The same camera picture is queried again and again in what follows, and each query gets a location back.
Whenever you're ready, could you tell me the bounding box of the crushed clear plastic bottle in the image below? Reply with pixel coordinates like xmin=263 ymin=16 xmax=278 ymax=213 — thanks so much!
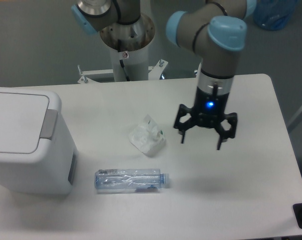
xmin=94 ymin=168 xmax=170 ymax=194

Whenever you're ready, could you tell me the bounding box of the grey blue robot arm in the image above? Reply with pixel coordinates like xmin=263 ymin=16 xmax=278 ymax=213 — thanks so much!
xmin=71 ymin=0 xmax=256 ymax=143

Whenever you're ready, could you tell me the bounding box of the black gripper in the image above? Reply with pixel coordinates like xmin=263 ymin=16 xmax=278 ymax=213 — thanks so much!
xmin=173 ymin=86 xmax=238 ymax=151

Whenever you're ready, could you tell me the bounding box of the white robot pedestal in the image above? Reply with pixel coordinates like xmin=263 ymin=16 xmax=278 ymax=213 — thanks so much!
xmin=78 ymin=14 xmax=168 ymax=84

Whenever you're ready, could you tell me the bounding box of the crumpled white plastic cup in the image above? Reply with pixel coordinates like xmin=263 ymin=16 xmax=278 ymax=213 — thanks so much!
xmin=128 ymin=114 xmax=166 ymax=157

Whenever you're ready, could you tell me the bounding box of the black cable on pedestal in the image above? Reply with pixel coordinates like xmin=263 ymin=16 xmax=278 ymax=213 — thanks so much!
xmin=117 ymin=39 xmax=131 ymax=82

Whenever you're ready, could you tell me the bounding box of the white trash can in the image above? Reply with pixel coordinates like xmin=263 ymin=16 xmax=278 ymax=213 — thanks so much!
xmin=0 ymin=87 xmax=78 ymax=195

